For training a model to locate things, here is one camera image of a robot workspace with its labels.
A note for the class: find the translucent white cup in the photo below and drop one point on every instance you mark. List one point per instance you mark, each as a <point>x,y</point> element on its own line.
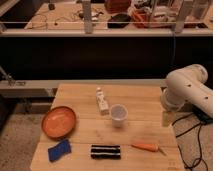
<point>118,115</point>

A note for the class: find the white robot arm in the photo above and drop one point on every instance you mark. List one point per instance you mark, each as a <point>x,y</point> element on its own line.
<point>188,84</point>

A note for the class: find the white small bottle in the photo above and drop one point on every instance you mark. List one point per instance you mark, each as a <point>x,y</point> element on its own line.
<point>102,102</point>

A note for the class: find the orange round plate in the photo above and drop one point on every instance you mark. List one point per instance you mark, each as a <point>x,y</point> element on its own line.
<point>58,122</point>

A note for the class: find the black bowl on shelf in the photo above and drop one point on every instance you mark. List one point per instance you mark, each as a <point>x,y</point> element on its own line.
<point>118,21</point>

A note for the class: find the black white striped block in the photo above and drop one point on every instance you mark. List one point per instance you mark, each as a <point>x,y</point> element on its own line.
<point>105,152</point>

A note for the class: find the blue sponge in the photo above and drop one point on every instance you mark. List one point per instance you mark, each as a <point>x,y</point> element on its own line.
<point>56,152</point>

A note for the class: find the orange toy carrot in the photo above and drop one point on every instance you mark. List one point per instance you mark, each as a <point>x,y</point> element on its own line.
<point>149,147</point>

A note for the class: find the white vertical post left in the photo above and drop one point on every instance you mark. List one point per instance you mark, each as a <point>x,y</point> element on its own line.
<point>86,6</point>

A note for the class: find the white vertical post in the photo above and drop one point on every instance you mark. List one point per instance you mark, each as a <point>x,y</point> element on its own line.
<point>183,12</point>
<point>86,6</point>

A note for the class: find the white vertical post right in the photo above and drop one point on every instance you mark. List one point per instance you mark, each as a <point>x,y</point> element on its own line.
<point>183,12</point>

